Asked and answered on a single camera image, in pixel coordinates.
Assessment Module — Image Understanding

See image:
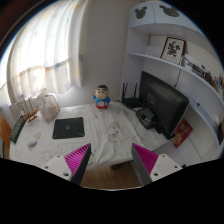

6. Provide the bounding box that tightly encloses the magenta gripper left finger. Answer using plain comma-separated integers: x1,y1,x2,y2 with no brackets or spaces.
42,143,92,186

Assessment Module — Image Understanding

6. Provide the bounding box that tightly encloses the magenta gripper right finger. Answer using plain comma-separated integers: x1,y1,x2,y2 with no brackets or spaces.
130,143,184,186

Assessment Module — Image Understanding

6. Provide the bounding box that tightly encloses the black mouse pad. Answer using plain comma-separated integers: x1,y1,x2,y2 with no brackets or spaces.
52,117,85,139

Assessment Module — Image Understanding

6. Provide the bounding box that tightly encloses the white computer mouse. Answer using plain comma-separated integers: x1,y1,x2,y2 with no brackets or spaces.
27,138,37,147

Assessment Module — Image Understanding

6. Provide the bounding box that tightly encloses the red book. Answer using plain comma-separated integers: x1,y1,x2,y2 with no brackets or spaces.
173,119,193,148

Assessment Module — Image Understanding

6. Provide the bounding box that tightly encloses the black wifi router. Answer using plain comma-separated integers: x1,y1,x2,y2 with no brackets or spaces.
121,84,143,109

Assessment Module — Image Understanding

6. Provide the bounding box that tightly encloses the white translucent bag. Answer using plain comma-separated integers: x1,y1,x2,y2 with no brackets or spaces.
38,93,60,122

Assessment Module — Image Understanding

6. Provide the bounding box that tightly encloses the black computer monitor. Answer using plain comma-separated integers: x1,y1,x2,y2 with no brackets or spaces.
139,71,189,139

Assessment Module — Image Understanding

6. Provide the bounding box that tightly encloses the dark keyboard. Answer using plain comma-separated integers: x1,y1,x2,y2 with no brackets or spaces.
9,116,26,143

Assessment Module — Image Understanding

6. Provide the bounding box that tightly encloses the cartoon boy figurine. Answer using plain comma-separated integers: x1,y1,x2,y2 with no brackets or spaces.
92,84,110,109

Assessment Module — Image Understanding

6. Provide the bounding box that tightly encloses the wooden rack with white items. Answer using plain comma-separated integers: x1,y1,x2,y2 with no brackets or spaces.
16,97,38,123

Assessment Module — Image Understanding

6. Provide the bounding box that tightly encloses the white sheer curtain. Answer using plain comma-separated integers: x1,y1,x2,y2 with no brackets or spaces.
0,0,90,107

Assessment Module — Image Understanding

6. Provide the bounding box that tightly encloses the framed calligraphy picture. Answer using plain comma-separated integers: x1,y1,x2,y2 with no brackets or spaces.
160,37,186,65

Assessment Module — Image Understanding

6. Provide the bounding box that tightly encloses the white wall shelf unit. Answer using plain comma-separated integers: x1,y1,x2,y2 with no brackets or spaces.
123,1,224,165

